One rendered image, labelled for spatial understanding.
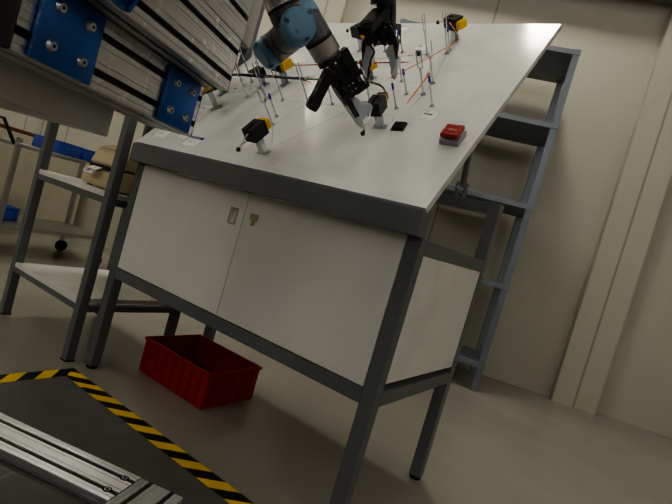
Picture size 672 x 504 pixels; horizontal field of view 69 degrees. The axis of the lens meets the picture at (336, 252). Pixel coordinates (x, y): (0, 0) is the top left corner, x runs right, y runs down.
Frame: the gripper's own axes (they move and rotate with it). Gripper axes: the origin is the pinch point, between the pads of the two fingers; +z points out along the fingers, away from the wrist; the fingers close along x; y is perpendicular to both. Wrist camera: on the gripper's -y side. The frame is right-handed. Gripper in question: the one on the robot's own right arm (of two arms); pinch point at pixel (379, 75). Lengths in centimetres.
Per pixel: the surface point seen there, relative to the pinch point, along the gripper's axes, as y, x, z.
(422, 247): -30, -25, 39
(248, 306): -38, 26, 63
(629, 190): 258, -80, 87
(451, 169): -16.1, -27.1, 22.1
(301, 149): -12.5, 20.2, 20.3
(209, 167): -22, 49, 26
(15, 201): 67, 345, 92
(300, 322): -40, 6, 63
